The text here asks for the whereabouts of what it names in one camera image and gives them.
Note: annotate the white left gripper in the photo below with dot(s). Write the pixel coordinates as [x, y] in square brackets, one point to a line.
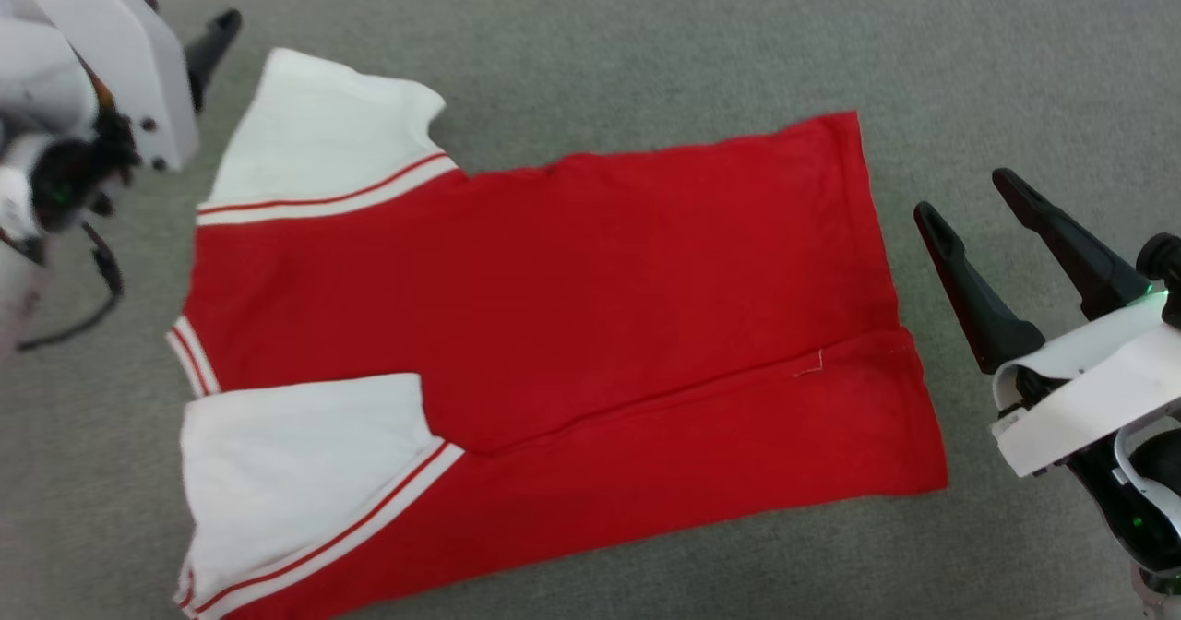
[129, 57]

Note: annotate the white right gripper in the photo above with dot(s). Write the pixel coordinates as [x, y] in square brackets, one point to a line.
[1089, 389]

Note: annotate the red and white jersey shirt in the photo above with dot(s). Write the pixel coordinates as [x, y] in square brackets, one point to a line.
[572, 306]

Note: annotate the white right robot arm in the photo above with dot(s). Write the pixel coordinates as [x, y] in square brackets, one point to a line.
[1164, 602]

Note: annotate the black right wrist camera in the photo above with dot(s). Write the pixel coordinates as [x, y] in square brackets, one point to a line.
[1164, 265]

